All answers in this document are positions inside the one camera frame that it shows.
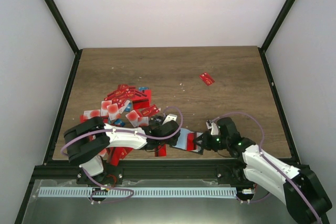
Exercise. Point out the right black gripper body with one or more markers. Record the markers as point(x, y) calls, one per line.
point(213, 144)

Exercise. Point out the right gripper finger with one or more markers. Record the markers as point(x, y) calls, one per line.
point(197, 149)
point(199, 138)

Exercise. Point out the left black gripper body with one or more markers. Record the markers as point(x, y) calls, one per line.
point(170, 141)

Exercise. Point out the black leather card holder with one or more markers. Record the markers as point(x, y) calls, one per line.
point(185, 142)

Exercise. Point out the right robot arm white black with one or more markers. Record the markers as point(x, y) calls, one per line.
point(298, 189)

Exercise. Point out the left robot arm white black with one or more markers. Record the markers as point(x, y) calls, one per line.
point(85, 141)

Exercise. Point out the black VIP card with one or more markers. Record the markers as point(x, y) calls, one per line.
point(156, 120)

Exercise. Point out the red VIP card centre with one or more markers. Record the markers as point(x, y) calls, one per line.
point(150, 111)

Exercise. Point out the red card black stripe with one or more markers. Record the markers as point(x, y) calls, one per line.
point(160, 151)

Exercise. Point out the blue card top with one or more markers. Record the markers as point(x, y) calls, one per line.
point(143, 88)

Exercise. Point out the lone red VIP card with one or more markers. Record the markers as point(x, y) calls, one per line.
point(206, 78)

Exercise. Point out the red VIP card top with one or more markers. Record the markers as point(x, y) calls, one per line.
point(117, 94)

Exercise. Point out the white red circle card upper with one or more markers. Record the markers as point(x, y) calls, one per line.
point(113, 112)

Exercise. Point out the white red circle card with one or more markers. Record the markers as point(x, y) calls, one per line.
point(113, 112)
point(88, 114)

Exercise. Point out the white red circle card left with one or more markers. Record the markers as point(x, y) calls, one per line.
point(88, 114)

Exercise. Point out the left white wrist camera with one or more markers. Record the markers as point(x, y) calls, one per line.
point(169, 117)

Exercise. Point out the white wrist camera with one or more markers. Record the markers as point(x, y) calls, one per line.
point(169, 117)
point(213, 128)

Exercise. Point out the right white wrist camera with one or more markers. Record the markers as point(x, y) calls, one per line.
point(213, 128)

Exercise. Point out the black aluminium frame rail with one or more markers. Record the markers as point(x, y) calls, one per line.
point(138, 169)

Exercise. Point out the light blue slotted cable duct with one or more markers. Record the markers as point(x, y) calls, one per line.
point(139, 192)

